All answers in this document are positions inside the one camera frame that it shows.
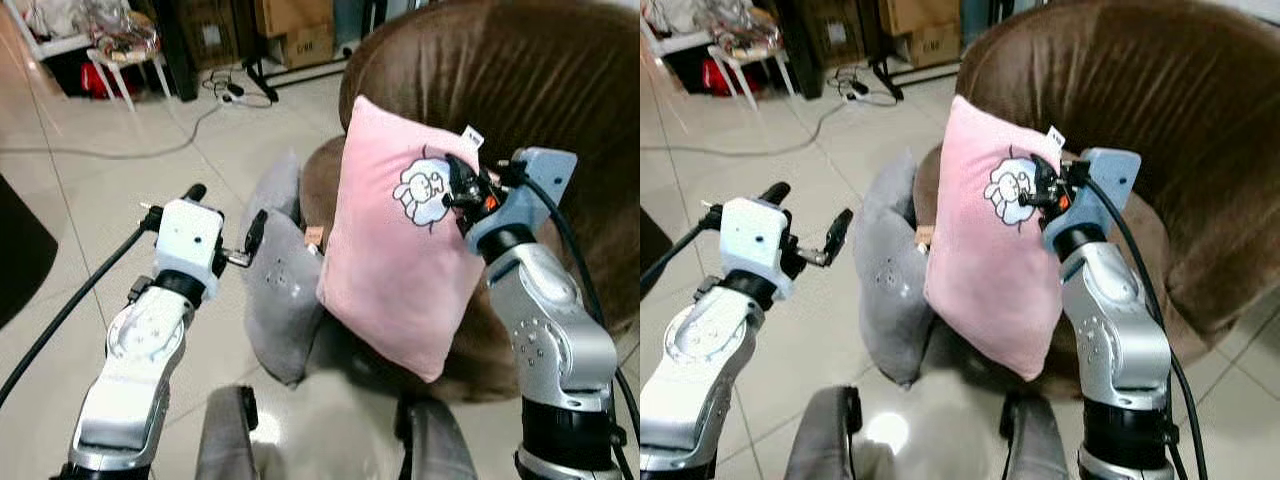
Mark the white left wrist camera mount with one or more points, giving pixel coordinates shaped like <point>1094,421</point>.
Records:
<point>188,240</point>
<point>752,240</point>

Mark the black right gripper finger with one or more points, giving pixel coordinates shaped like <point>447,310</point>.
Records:
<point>1036,182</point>
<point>462,185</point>

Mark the white shelf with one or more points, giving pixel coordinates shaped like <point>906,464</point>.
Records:
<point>675,40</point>
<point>50,42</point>

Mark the white power strip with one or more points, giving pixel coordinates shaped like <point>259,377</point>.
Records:
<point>857,87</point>
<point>230,90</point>

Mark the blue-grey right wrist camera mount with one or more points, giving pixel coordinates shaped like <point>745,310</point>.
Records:
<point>535,190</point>
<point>1105,185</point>

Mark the brown cardboard box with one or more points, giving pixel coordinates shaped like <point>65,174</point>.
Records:
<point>925,30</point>
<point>300,30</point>

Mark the black floor mat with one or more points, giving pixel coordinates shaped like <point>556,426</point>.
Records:
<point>20,250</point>
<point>652,240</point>

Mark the pink pillow with rabbit print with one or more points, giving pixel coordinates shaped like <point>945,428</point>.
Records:
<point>390,270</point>
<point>985,280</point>

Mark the red bag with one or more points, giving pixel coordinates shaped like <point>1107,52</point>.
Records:
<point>720,78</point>
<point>100,82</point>

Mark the patterned cloth bundle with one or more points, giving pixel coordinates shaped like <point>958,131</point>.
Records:
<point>125,35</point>
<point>750,32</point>

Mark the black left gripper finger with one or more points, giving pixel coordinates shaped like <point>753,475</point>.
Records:
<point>775,193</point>
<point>840,235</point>
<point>256,230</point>
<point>194,193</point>

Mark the dark cabinet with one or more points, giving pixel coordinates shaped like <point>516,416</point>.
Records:
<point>200,40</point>
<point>820,40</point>

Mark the grey pillow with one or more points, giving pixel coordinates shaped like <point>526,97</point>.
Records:
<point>890,290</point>
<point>280,300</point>

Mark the white stool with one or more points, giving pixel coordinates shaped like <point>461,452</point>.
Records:
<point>745,58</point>
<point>125,60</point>

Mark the grey left robot leg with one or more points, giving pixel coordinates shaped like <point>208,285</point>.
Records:
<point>820,440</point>
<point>225,440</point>

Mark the brown round sofa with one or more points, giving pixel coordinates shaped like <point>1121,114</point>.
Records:
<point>530,80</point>
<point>1170,90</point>

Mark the grey robot leg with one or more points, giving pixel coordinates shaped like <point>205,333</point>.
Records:
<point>820,440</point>
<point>1040,450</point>
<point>440,450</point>
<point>225,440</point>

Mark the grey right robot leg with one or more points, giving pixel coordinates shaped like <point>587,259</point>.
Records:
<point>1040,450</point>
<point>440,450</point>

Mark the black stand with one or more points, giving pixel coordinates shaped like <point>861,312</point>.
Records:
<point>887,78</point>
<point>260,78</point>

